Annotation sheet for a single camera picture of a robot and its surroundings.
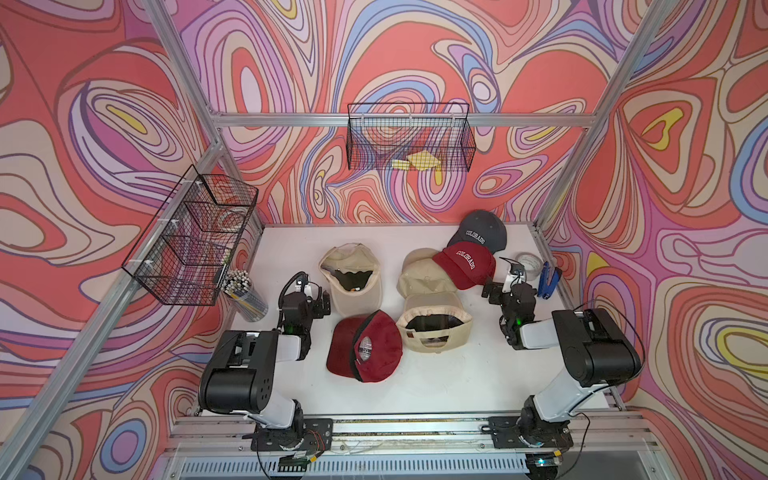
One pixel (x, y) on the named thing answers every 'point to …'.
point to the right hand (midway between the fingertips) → (502, 283)
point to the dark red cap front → (367, 347)
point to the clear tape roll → (532, 263)
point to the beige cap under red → (423, 276)
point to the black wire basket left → (191, 245)
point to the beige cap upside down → (435, 322)
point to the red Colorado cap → (467, 265)
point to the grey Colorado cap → (481, 227)
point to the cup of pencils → (248, 302)
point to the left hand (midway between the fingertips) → (313, 292)
